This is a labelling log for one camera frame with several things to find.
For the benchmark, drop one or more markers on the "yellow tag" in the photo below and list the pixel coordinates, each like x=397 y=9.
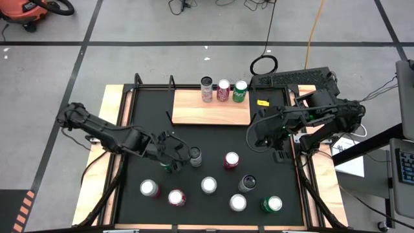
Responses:
x=263 y=103

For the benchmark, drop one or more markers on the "black caster wheel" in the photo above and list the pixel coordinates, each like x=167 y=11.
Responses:
x=382 y=226

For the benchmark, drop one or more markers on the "green Sprite can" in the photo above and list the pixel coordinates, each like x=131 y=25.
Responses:
x=166 y=167
x=274 y=203
x=239 y=95

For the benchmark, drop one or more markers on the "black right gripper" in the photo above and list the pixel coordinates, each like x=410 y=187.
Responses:
x=275 y=127

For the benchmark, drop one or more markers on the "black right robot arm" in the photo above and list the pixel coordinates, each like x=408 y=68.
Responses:
x=343 y=113

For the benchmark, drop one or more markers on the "black table mat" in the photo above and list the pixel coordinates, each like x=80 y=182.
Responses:
x=200 y=210

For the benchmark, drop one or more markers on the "white paper sheet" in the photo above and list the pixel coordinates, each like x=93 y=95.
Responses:
x=351 y=165

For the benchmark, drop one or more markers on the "grey keyboard console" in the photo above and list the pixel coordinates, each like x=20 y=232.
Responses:
x=396 y=194

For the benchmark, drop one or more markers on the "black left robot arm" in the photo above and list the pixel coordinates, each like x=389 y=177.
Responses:
x=103 y=131

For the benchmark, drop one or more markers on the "black bar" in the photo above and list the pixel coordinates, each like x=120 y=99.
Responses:
x=365 y=147

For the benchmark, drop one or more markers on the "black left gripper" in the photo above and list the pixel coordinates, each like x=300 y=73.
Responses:
x=165 y=147

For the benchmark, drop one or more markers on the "orange shop vacuum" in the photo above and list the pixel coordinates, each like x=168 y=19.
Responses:
x=19 y=9

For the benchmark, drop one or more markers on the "black perforated computer case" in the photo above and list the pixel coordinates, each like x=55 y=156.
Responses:
x=291 y=77

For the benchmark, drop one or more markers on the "grey monitor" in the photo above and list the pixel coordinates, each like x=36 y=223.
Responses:
x=406 y=97

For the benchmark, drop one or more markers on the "silver metal bracket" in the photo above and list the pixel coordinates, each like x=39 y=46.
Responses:
x=121 y=231
x=300 y=231

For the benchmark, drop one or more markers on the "wooden shelf with black legs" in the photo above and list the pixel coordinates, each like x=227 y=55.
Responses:
x=210 y=110

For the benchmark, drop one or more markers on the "black mat with orange stripes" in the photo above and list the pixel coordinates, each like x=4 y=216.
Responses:
x=9 y=213

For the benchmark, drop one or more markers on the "tall silver energy drink can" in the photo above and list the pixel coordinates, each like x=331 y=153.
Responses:
x=206 y=94
x=248 y=182

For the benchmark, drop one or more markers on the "red Coca-Cola Star Wars can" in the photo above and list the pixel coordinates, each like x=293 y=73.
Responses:
x=231 y=158

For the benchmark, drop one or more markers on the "pink and silver can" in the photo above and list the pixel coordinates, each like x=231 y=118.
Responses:
x=209 y=185
x=237 y=202
x=148 y=187

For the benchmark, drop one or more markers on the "silver Celsius Peach Vibe can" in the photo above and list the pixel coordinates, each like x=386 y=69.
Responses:
x=196 y=157

